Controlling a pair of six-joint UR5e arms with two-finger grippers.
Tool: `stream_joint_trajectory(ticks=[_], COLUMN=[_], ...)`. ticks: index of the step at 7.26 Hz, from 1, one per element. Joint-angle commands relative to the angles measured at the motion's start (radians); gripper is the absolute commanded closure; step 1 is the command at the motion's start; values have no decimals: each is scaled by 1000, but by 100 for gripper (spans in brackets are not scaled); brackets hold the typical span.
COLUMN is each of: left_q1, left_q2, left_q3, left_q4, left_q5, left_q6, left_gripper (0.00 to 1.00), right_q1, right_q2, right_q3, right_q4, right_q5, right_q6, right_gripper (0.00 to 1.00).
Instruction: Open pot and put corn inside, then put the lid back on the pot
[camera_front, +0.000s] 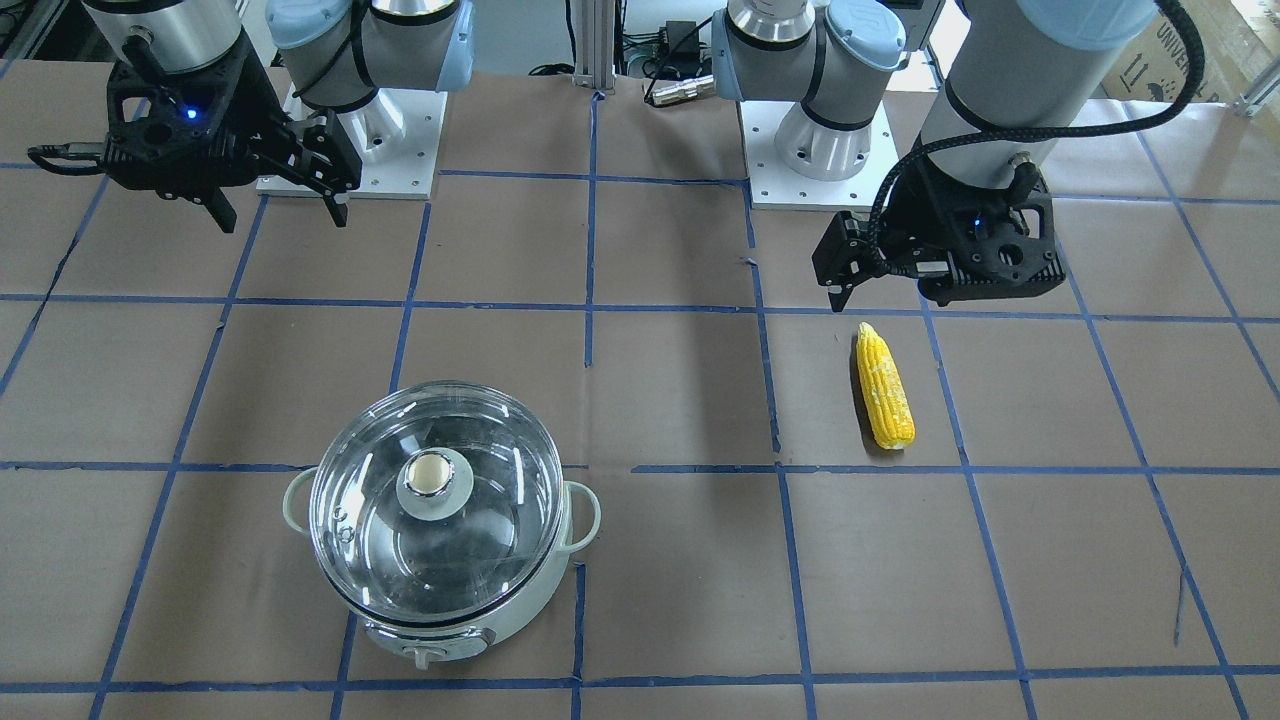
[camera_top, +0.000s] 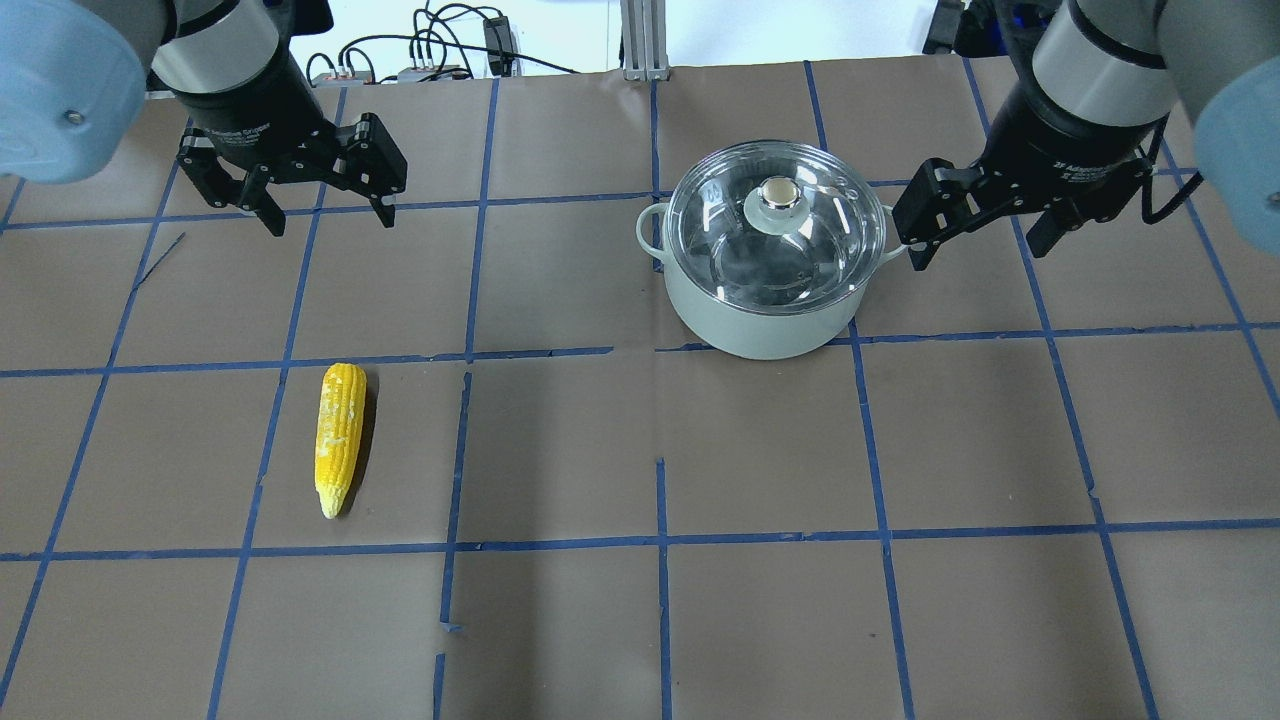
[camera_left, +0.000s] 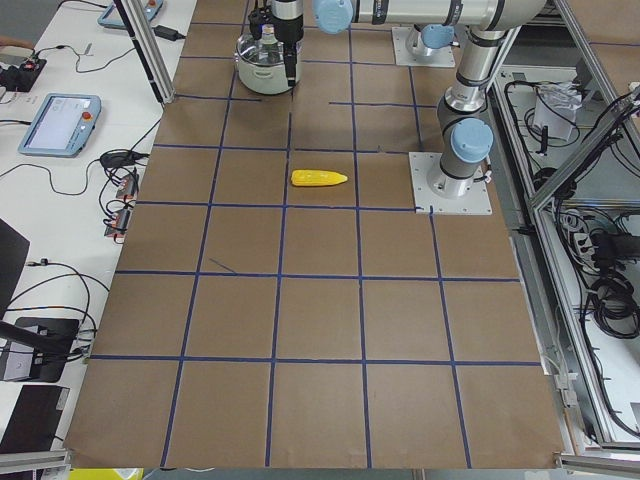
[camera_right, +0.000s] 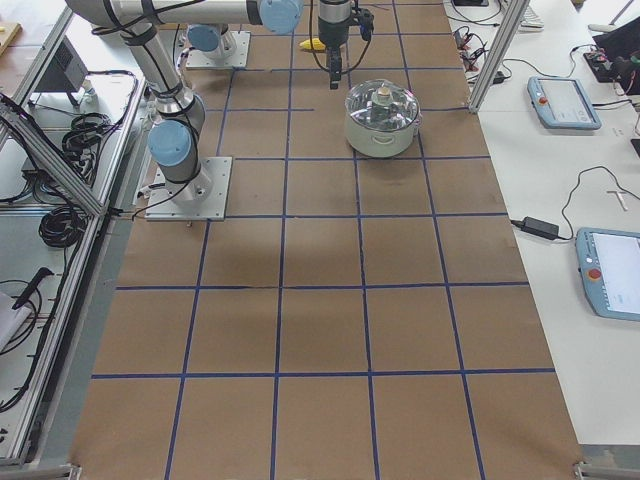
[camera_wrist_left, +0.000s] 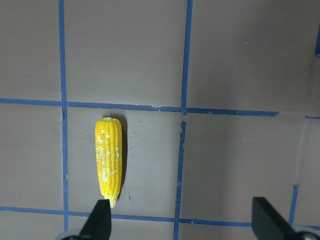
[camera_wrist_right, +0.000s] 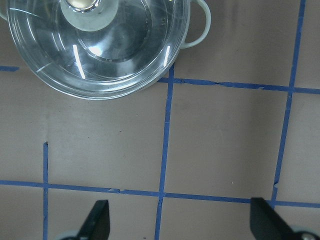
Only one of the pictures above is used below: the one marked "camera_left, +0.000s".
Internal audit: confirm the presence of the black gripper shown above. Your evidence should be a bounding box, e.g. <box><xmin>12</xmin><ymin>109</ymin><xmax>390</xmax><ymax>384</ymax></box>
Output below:
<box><xmin>271</xmin><ymin>0</ymin><xmax>304</xmax><ymax>86</ymax></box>

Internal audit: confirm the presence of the glass pot lid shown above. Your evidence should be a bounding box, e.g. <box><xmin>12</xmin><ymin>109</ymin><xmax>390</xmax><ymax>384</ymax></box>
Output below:
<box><xmin>235</xmin><ymin>24</ymin><xmax>284</xmax><ymax>67</ymax></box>

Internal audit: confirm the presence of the yellow corn cob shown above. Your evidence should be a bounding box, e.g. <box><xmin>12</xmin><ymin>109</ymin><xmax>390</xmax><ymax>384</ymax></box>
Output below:
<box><xmin>290</xmin><ymin>169</ymin><xmax>348</xmax><ymax>187</ymax></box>

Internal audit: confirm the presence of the white cooking pot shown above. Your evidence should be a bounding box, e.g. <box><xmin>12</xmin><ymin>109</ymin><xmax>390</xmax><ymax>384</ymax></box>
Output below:
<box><xmin>235</xmin><ymin>60</ymin><xmax>291</xmax><ymax>95</ymax></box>

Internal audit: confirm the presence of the blue teach pendant tablet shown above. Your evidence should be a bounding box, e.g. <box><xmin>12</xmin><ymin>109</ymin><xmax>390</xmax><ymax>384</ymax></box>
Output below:
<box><xmin>17</xmin><ymin>93</ymin><xmax>102</xmax><ymax>158</ymax></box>

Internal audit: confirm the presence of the brown paper table cover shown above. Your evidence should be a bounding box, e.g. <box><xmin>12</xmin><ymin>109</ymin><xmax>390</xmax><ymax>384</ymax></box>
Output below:
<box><xmin>65</xmin><ymin>1</ymin><xmax>563</xmax><ymax>469</ymax></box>

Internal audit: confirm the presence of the white crumpled paper bag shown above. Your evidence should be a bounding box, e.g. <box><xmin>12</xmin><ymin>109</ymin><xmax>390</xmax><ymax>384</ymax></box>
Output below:
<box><xmin>532</xmin><ymin>82</ymin><xmax>582</xmax><ymax>141</ymax></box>

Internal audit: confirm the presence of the black device on stand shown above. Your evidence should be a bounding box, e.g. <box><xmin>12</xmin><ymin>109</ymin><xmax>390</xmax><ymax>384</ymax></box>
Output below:
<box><xmin>1</xmin><ymin>317</ymin><xmax>79</xmax><ymax>383</ymax></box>

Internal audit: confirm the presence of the black flat box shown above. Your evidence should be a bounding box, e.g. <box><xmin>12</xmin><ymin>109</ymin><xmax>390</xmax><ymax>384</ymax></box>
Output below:
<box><xmin>1</xmin><ymin>384</ymin><xmax>69</xmax><ymax>454</ymax></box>

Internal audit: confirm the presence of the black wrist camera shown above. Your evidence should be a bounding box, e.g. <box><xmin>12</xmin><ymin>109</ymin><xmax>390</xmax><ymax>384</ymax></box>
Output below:
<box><xmin>248</xmin><ymin>6</ymin><xmax>272</xmax><ymax>40</ymax></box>

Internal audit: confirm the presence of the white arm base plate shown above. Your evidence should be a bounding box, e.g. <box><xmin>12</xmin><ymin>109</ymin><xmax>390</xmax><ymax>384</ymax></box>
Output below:
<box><xmin>409</xmin><ymin>152</ymin><xmax>493</xmax><ymax>216</ymax></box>
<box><xmin>392</xmin><ymin>24</ymin><xmax>455</xmax><ymax>68</ymax></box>

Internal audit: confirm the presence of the aluminium frame post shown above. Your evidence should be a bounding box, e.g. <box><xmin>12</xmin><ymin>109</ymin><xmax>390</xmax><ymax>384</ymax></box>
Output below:
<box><xmin>114</xmin><ymin>0</ymin><xmax>175</xmax><ymax>105</ymax></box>

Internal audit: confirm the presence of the black cable bundle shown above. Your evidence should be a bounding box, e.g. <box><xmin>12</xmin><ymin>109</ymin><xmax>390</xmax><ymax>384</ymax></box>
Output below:
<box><xmin>579</xmin><ymin>269</ymin><xmax>640</xmax><ymax>341</ymax></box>

